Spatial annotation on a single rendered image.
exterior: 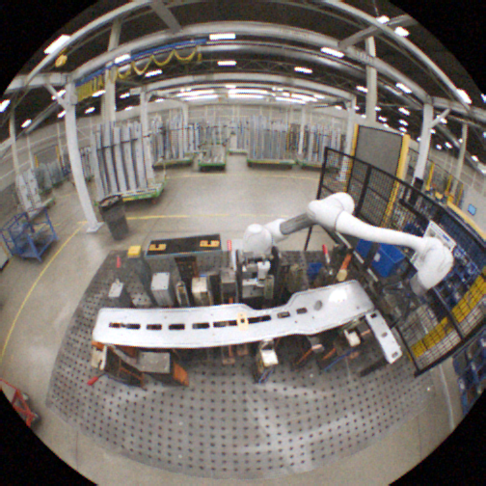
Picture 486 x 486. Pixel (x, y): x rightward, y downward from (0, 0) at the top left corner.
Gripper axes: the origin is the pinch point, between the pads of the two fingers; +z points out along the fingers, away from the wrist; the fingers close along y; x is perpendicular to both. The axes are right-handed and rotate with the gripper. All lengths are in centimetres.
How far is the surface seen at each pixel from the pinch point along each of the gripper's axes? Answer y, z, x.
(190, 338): 24, 16, 81
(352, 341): -1.9, 3.1, 24.7
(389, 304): 1.6, 0.8, -6.9
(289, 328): 16.3, 12.1, 42.7
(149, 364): 16, 12, 99
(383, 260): 23.8, -1.2, -23.7
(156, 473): -79, 101, 155
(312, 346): 4.9, 10.7, 37.5
